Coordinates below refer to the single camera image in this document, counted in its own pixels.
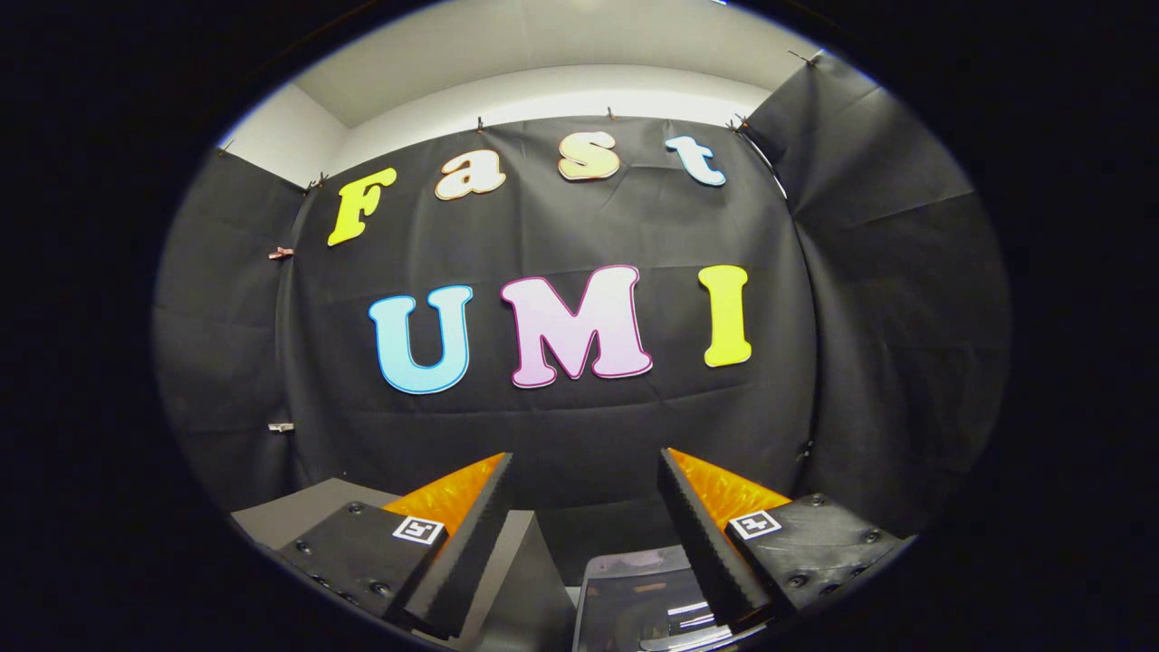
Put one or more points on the washing machine with clear lid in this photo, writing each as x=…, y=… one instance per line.
x=634, y=598

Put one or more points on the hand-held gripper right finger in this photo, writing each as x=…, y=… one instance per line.
x=702, y=548

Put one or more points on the copper clip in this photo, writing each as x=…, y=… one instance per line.
x=281, y=253

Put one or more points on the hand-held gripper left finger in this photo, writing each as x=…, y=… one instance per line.
x=471, y=548

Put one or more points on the grey box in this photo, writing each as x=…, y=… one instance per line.
x=516, y=589

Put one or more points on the black backdrop cloth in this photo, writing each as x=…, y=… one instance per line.
x=589, y=426

